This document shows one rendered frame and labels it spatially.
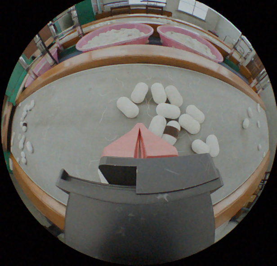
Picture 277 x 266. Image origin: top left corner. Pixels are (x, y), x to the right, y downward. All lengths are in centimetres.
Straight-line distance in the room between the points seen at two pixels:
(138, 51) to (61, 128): 21
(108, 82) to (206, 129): 19
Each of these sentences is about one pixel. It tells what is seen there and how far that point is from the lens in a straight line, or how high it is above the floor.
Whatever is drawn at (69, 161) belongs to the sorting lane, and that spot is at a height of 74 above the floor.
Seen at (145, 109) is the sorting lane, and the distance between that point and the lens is 15.
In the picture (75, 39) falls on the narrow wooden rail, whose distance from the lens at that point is 61.
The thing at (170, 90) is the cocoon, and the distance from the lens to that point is 15.
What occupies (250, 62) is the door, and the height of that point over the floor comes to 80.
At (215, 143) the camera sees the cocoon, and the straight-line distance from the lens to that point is 16.
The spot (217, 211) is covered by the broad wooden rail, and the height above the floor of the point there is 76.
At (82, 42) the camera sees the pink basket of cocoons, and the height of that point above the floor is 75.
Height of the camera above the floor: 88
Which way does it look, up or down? 76 degrees down
